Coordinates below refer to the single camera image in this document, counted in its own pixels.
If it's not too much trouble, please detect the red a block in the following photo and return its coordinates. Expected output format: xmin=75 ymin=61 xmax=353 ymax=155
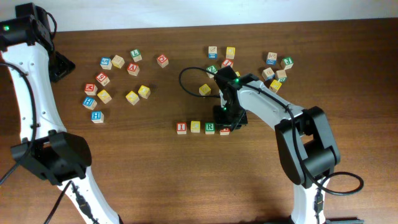
xmin=127 ymin=63 xmax=140 ymax=76
xmin=220 ymin=128 xmax=231 ymax=136

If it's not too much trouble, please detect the green R block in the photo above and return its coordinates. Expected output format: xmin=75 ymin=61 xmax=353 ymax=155
xmin=205 ymin=122 xmax=215 ymax=134

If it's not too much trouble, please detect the yellow C block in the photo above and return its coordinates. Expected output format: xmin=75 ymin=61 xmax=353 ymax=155
xmin=190 ymin=121 xmax=201 ymax=133

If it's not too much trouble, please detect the red i block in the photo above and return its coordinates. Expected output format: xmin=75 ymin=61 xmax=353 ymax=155
xmin=221 ymin=58 xmax=234 ymax=68
xmin=177 ymin=122 xmax=187 ymax=134

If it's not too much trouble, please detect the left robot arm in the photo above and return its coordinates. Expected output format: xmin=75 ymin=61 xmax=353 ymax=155
xmin=1 ymin=2 xmax=122 ymax=223

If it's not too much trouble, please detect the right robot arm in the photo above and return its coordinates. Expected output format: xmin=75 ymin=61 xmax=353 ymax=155
xmin=213 ymin=67 xmax=341 ymax=223

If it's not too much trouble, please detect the yellow block centre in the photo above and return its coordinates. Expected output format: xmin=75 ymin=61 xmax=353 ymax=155
xmin=199 ymin=84 xmax=211 ymax=96

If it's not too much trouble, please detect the red M block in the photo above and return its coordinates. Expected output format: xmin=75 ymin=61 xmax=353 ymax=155
xmin=84 ymin=83 xmax=98 ymax=96

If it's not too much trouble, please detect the red 6 block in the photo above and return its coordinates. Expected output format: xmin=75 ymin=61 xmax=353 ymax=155
xmin=96 ymin=72 xmax=110 ymax=86

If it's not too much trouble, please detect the blue 5 block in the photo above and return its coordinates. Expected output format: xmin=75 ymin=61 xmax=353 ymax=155
xmin=100 ymin=57 xmax=113 ymax=70

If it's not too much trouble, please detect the blue H block far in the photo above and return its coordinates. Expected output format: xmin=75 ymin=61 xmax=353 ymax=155
xmin=82 ymin=96 xmax=97 ymax=110

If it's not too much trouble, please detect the blue h block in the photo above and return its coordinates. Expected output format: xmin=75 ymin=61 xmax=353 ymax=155
xmin=82 ymin=96 xmax=97 ymax=110
xmin=91 ymin=111 xmax=104 ymax=123

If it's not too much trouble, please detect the green Z block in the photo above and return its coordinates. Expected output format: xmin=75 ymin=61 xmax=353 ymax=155
xmin=206 ymin=65 xmax=217 ymax=78

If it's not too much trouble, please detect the yellow block beside H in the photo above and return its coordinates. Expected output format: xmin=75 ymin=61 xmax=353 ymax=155
xmin=97 ymin=90 xmax=112 ymax=104

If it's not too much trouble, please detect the yellow slash block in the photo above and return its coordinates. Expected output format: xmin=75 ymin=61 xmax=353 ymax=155
xmin=269 ymin=80 xmax=282 ymax=93

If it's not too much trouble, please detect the plain yellow-side block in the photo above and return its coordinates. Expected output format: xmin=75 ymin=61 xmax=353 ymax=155
xmin=111 ymin=55 xmax=125 ymax=68

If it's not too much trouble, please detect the blue block middle right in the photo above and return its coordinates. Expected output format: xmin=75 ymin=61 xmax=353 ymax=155
xmin=262 ymin=67 xmax=275 ymax=81

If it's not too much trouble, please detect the blue H block near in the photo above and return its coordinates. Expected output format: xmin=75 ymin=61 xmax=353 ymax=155
xmin=91 ymin=111 xmax=104 ymax=123

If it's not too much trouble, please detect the blue-side block top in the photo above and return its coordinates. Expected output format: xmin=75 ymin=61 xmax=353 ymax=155
xmin=208 ymin=46 xmax=218 ymax=59

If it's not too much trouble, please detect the green-side R block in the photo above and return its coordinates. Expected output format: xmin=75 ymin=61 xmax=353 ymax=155
xmin=275 ymin=70 xmax=287 ymax=83

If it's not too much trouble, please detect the blue X block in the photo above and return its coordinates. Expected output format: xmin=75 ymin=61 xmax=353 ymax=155
xmin=266 ymin=52 xmax=277 ymax=65

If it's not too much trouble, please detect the green L block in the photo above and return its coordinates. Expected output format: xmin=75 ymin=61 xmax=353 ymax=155
xmin=130 ymin=49 xmax=142 ymax=62

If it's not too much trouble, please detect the yellow G block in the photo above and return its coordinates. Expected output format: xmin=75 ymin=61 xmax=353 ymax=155
xmin=126 ymin=91 xmax=139 ymax=105

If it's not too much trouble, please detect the green J block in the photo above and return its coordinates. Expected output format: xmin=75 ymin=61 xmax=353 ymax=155
xmin=280 ymin=57 xmax=294 ymax=70

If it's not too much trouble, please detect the red C block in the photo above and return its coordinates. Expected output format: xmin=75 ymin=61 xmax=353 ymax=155
xmin=157 ymin=54 xmax=169 ymax=68

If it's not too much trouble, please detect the yellow O block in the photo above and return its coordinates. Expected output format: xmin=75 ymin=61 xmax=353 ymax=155
xmin=138 ymin=85 xmax=151 ymax=99

